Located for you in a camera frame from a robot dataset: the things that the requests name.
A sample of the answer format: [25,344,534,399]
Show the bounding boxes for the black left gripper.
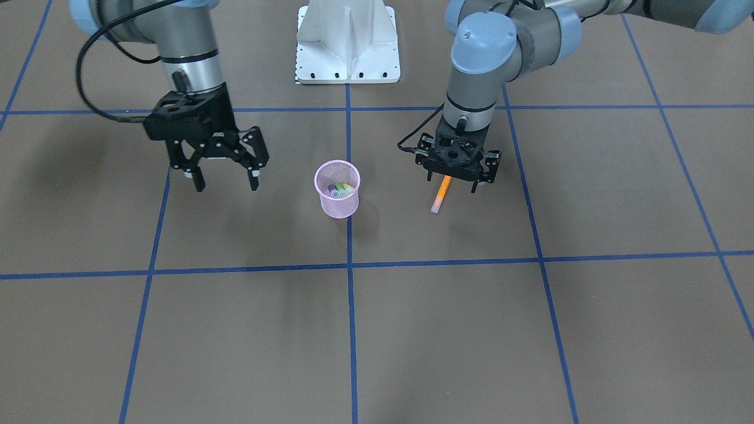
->
[415,132,502,194]

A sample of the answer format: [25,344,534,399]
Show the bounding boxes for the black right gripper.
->
[166,126,270,193]

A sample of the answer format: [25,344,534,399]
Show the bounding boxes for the orange highlighter pen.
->
[430,176,453,214]

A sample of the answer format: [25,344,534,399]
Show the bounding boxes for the green highlighter pen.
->
[334,182,345,199]

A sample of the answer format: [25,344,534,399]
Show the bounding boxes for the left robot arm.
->
[398,1,753,188]

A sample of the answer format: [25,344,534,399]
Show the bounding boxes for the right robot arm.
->
[68,1,269,191]

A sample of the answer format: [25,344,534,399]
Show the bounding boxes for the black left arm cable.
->
[397,104,445,155]

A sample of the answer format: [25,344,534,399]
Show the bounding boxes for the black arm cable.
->
[397,104,445,155]
[75,0,177,123]

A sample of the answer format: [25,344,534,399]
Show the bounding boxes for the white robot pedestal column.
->
[295,1,401,84]

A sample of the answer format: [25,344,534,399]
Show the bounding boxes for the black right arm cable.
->
[75,0,177,123]

